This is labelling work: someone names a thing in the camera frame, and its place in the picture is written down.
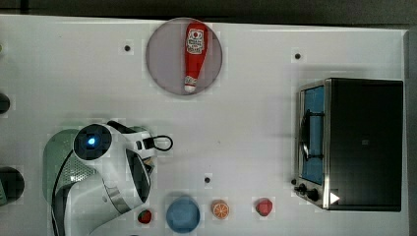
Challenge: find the green slotted spatula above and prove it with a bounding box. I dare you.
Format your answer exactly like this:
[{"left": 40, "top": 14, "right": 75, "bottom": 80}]
[{"left": 0, "top": 181, "right": 8, "bottom": 206}]

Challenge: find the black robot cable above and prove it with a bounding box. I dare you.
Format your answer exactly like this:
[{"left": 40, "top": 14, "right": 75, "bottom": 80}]
[{"left": 143, "top": 135, "right": 174, "bottom": 152}]

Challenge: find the green colander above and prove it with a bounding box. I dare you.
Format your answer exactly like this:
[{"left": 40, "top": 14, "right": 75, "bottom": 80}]
[{"left": 42, "top": 129, "right": 96, "bottom": 205}]

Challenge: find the small red green strawberry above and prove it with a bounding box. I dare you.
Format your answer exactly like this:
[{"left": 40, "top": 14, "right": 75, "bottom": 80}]
[{"left": 138, "top": 209, "right": 152, "bottom": 224}]

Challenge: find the silver toaster oven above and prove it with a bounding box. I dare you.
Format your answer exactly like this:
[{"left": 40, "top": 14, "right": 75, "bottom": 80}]
[{"left": 291, "top": 78, "right": 404, "bottom": 211}]

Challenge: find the plush orange slice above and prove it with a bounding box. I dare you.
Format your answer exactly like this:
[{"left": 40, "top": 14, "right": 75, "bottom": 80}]
[{"left": 211, "top": 200, "right": 230, "bottom": 220}]

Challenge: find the red plush strawberry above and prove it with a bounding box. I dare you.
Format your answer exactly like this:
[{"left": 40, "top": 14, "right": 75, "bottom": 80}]
[{"left": 256, "top": 198, "right": 273, "bottom": 216}]

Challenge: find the plush red ketchup bottle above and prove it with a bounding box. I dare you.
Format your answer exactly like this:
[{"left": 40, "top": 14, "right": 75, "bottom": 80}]
[{"left": 184, "top": 21, "right": 209, "bottom": 93}]

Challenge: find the plush peeled banana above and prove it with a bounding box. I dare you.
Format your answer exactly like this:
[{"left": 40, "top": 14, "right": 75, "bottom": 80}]
[{"left": 144, "top": 157, "right": 154, "bottom": 165}]

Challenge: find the blue bowl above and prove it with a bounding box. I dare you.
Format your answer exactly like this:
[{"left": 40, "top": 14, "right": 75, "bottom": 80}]
[{"left": 165, "top": 196, "right": 201, "bottom": 234}]

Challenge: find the black round burner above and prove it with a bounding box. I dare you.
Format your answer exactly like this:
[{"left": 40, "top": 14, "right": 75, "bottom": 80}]
[{"left": 0, "top": 166, "right": 25, "bottom": 204}]

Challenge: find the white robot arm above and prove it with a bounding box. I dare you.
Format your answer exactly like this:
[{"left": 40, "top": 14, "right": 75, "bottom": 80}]
[{"left": 52, "top": 121, "right": 155, "bottom": 236}]

